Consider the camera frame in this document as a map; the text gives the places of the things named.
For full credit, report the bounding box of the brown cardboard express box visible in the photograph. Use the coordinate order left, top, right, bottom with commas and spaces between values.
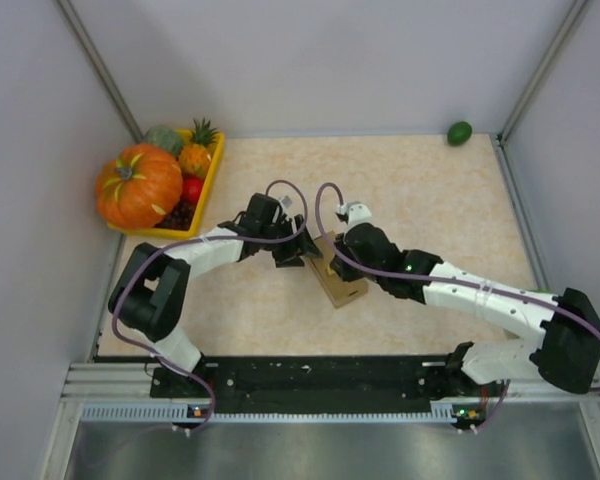
304, 229, 370, 310

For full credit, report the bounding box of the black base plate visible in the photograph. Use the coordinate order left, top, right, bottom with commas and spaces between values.
150, 354, 507, 416

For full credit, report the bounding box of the small pineapple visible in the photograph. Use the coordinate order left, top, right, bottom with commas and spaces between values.
178, 118, 217, 180

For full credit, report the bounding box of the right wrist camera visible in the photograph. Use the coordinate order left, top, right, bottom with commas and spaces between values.
335, 201, 372, 228

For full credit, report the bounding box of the green lime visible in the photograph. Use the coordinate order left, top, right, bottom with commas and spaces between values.
446, 121, 473, 147

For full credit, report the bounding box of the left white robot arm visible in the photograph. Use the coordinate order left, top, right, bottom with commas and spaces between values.
108, 193, 322, 397

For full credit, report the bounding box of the dark grape bunch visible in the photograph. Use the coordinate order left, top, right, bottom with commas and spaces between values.
155, 199, 196, 231

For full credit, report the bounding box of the yellow plastic tray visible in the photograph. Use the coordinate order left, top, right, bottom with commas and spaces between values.
101, 127, 226, 240

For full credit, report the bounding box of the red apple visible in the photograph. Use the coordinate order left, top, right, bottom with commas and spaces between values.
181, 176, 204, 205

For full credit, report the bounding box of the aluminium frame rail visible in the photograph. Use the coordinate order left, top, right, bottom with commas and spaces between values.
61, 356, 600, 431

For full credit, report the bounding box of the green squash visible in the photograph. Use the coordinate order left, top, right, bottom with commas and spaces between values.
142, 125, 184, 157

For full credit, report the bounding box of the orange pumpkin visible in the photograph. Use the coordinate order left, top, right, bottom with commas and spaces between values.
95, 143, 183, 230

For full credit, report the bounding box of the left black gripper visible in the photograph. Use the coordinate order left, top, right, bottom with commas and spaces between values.
259, 214, 321, 268

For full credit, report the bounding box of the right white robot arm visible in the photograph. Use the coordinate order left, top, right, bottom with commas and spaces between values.
331, 223, 600, 396

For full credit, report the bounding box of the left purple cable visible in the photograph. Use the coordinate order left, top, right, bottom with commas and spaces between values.
110, 179, 309, 434

